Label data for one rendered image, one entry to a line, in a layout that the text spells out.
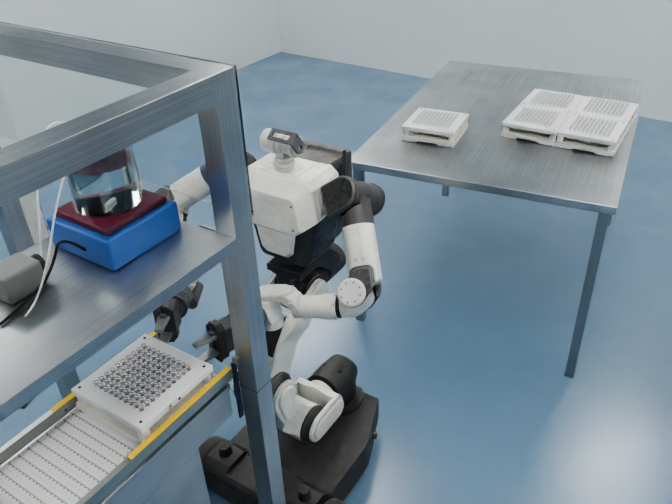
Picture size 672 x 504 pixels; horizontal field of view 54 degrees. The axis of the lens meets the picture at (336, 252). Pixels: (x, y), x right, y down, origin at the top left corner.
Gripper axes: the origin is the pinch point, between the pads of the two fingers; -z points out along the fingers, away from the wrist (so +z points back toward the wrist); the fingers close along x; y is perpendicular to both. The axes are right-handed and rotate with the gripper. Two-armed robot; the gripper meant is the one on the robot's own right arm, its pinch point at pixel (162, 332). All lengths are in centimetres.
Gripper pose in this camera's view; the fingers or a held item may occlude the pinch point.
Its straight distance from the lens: 184.8
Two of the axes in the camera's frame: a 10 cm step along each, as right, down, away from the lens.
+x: 0.3, 8.4, 5.4
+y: -10.0, 0.1, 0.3
